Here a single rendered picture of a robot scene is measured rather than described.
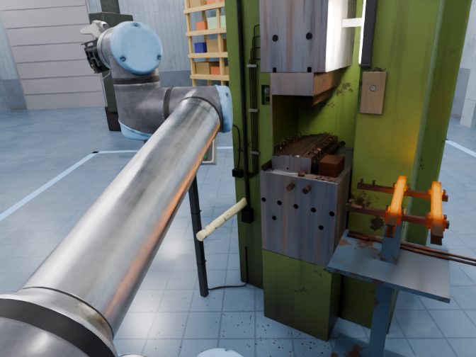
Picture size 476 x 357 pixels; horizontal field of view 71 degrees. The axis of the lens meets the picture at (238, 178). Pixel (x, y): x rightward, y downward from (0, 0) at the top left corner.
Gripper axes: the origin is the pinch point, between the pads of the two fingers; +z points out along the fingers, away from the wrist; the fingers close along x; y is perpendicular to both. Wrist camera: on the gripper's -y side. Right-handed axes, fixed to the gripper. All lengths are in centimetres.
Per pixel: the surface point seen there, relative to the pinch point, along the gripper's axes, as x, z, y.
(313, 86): 37, 5, -74
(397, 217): 68, -47, -53
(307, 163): 70, 7, -65
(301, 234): 102, 5, -52
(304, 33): 16, 8, -77
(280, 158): 67, 19, -60
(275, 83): 33, 21, -67
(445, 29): 35, -8, -148
